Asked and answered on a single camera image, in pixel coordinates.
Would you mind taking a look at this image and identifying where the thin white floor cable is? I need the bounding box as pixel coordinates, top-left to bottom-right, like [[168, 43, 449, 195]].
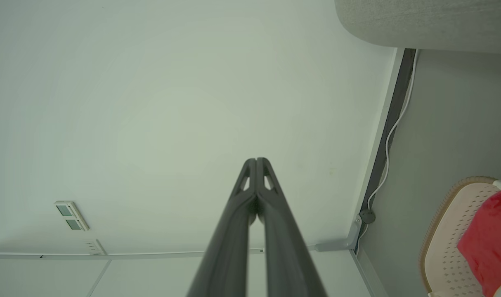
[[355, 49, 419, 253]]

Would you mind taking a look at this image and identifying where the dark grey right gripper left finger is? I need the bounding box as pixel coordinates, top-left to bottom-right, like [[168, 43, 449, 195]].
[[187, 158, 258, 297]]

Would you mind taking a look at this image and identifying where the red and white cloth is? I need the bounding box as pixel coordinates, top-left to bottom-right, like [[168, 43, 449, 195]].
[[457, 191, 501, 297]]

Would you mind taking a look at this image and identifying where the grey fabric sofa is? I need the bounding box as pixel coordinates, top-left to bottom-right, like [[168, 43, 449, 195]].
[[334, 0, 501, 55]]

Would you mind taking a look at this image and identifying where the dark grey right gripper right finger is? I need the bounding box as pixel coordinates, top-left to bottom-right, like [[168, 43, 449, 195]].
[[257, 158, 327, 297]]

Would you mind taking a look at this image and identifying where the cream perforated laundry basket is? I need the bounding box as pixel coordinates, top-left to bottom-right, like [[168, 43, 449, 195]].
[[419, 176, 501, 297]]

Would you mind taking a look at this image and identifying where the white wall control panel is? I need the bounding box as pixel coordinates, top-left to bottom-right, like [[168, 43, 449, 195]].
[[54, 201, 90, 231]]

